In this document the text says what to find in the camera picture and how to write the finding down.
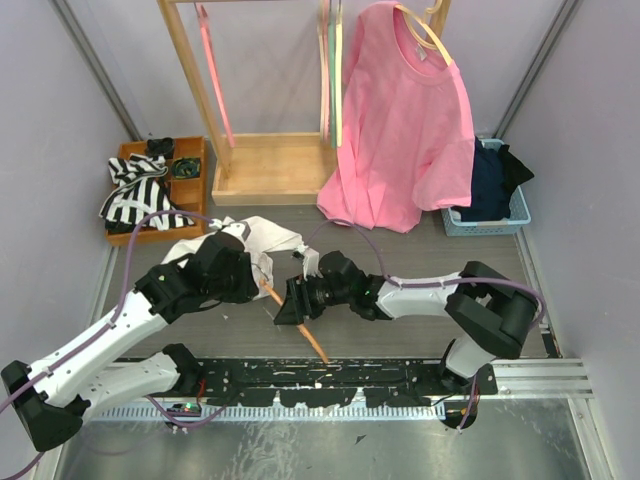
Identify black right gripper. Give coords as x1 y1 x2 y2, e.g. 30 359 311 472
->
274 269 353 324

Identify orange hanger with metal hook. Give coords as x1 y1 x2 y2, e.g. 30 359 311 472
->
260 280 329 364

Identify white t shirt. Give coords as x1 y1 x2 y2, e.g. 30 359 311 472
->
161 216 303 300

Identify yellow hanger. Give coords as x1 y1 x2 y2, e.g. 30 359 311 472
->
334 1 343 147

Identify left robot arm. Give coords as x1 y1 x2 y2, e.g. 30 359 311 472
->
1 232 259 453

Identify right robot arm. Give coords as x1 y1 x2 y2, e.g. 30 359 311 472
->
274 251 545 394

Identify black white striped shirt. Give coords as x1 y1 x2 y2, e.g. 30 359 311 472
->
99 154 180 234

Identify pink t shirt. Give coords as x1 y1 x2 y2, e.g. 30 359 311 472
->
317 1 475 233

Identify light pink hanger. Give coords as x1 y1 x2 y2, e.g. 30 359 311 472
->
317 1 330 143

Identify natural wood hanger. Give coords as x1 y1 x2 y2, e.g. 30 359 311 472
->
394 0 453 66

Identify green hanger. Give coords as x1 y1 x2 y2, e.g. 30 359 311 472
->
327 0 337 149

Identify wooden clothes rack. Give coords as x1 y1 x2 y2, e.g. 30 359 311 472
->
156 0 453 207

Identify orange wooden organizer tray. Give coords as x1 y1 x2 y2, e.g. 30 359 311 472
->
105 136 208 246

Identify green black rolled socks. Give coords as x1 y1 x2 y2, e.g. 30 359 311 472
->
171 157 201 180

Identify dark navy garment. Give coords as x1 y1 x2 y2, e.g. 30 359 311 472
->
454 138 511 222

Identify blue plastic basket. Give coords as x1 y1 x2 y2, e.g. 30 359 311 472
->
441 139 531 237

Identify black garment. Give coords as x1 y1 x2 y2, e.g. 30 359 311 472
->
497 144 535 195

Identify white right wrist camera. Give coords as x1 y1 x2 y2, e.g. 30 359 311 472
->
293 243 320 279

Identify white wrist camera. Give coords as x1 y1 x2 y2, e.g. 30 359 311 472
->
209 217 250 252
293 243 320 279

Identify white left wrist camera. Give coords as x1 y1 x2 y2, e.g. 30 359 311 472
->
209 217 250 252

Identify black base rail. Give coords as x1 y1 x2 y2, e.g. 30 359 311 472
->
165 358 498 410

